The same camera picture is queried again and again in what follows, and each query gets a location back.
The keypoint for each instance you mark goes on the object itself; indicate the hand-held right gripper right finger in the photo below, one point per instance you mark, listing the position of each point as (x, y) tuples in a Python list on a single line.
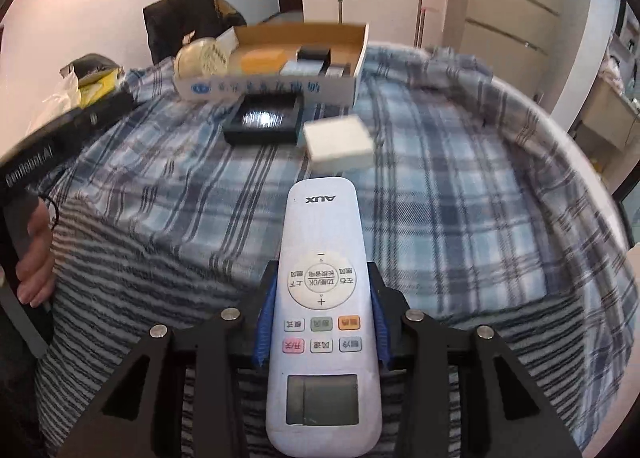
[(384, 338)]

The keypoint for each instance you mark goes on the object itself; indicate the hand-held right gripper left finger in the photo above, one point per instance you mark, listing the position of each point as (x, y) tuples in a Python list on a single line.
[(263, 338)]

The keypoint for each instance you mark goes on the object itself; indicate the white remote control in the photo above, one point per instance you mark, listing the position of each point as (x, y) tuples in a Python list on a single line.
[(322, 288)]

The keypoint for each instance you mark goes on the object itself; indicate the roll of tape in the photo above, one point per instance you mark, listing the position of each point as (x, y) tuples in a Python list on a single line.
[(200, 60)]

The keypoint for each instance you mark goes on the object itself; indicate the orange soap box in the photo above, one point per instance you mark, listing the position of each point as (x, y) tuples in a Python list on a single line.
[(261, 61)]

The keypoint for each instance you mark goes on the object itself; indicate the shallow cardboard box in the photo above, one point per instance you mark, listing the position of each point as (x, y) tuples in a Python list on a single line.
[(280, 87)]

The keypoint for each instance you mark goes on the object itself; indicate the small grey-blue box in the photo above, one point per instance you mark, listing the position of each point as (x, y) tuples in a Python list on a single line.
[(300, 67)]

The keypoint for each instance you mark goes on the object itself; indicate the glossy black box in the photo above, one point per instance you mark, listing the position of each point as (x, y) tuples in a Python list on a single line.
[(314, 53)]

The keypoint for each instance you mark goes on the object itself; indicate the person's left hand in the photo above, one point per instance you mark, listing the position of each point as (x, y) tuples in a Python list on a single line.
[(37, 263)]

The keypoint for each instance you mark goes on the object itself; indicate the clear plastic bag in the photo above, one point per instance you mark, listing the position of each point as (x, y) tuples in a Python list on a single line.
[(57, 97)]

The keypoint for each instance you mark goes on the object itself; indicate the grey bag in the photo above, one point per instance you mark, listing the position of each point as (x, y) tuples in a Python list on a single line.
[(90, 65)]

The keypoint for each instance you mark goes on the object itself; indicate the grey striped cloth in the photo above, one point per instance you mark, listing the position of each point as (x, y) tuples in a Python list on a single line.
[(150, 278)]

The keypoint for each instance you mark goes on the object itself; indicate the blue plaid shirt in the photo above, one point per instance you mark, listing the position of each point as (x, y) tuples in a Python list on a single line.
[(450, 188)]

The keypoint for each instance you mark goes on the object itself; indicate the white square box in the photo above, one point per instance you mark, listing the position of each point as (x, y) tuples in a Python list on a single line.
[(337, 140)]

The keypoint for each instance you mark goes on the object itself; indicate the black jacket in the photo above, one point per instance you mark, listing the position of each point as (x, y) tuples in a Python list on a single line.
[(185, 17)]

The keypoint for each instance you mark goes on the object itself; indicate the shallow black tray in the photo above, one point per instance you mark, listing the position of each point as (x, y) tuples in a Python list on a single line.
[(262, 120)]

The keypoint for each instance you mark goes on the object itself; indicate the beige vanity cabinet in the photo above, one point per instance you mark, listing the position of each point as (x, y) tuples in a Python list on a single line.
[(605, 117)]

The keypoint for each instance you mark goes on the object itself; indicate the pink broom and dustpan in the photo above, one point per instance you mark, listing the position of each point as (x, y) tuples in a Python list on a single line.
[(421, 7)]

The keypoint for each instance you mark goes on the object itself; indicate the beige refrigerator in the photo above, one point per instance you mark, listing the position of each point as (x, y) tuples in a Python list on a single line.
[(510, 2)]

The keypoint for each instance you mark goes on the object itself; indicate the pink cloth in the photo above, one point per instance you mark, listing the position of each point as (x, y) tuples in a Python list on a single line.
[(617, 60)]

